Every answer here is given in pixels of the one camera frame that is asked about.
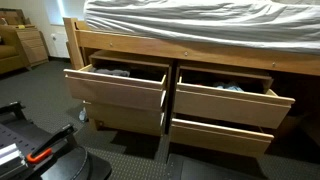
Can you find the brown box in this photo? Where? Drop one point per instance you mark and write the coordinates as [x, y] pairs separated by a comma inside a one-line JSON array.
[[13, 16]]

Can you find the small red cloth item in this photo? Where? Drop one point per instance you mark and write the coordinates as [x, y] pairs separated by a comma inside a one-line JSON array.
[[202, 84]]

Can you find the bright window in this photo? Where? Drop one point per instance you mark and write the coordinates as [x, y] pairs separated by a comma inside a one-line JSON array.
[[66, 10]]

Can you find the white wall radiator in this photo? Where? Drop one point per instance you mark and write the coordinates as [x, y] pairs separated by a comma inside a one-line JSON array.
[[60, 45]]

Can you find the wooden drawer cabinet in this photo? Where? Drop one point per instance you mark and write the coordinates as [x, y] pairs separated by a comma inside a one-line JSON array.
[[130, 56], [226, 71]]

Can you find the mustard brown armchair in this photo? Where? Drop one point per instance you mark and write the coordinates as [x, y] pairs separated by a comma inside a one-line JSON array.
[[8, 50]]

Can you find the small yellow item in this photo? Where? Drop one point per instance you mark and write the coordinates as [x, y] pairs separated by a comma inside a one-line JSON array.
[[21, 26]]

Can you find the wide wooden drawer with grey cloth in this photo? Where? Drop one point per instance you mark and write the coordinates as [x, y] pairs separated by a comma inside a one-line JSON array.
[[113, 93]]

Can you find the blue crumpled cloth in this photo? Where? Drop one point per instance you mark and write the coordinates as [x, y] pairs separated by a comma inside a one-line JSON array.
[[230, 87]]

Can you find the grey folded cloth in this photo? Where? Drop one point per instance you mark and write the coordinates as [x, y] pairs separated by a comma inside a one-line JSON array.
[[111, 72]]

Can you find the wooden bed frame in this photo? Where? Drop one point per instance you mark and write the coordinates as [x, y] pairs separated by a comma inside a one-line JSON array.
[[150, 46]]

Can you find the black round padded seat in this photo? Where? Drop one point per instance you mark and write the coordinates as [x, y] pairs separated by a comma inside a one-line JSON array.
[[70, 166]]

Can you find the wooden drawer holding dark clothes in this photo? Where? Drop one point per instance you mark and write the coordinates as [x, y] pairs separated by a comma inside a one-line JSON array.
[[123, 118]]

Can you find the plain wooden drawer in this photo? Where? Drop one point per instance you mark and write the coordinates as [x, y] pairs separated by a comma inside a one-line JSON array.
[[216, 140]]

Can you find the metal bed bolt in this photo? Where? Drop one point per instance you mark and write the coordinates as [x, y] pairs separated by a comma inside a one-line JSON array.
[[273, 64], [186, 53]]

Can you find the small wooden dresser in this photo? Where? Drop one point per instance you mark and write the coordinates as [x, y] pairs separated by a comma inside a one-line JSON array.
[[33, 46]]

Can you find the mattress with grey striped sheet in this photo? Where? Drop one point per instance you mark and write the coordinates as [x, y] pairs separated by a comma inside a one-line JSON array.
[[200, 20]]

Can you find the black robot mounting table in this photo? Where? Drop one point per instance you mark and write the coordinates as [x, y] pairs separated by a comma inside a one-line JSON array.
[[20, 133]]

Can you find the silver aluminium extrusion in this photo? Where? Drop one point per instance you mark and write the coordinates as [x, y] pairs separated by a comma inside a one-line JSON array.
[[10, 155]]

